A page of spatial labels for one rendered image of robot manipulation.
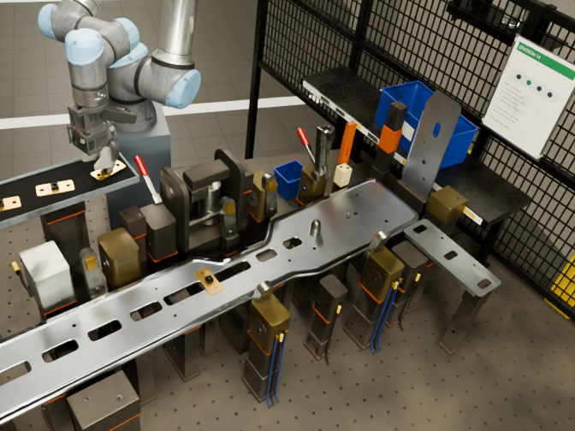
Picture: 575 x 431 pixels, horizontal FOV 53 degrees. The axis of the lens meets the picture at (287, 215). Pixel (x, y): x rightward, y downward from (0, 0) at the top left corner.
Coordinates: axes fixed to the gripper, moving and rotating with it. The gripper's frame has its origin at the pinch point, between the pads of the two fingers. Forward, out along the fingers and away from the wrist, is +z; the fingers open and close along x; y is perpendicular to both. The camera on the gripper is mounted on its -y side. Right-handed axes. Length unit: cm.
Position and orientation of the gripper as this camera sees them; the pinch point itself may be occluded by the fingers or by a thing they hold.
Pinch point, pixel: (107, 165)
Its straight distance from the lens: 151.5
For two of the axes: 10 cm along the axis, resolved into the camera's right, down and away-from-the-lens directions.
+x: 7.8, 4.9, -3.8
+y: -6.1, 4.9, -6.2
